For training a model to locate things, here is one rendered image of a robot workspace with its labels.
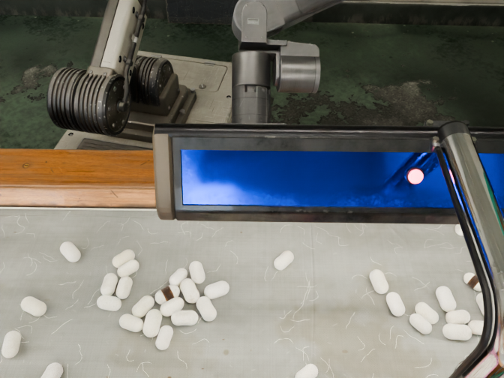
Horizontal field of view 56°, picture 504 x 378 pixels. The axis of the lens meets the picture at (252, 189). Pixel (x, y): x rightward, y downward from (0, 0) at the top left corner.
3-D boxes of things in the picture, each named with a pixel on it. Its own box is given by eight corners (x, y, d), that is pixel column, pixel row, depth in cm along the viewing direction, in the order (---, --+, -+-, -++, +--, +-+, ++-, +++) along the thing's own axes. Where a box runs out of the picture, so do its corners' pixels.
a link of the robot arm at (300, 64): (238, 15, 73) (241, -1, 65) (311, 18, 74) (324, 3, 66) (237, 94, 75) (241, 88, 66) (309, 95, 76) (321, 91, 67)
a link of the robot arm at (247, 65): (231, 55, 73) (232, 42, 67) (275, 56, 73) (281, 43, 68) (230, 100, 72) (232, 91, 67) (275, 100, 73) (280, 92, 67)
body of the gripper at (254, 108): (286, 136, 66) (286, 83, 67) (214, 136, 67) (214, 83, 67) (284, 142, 73) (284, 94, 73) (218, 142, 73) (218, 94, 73)
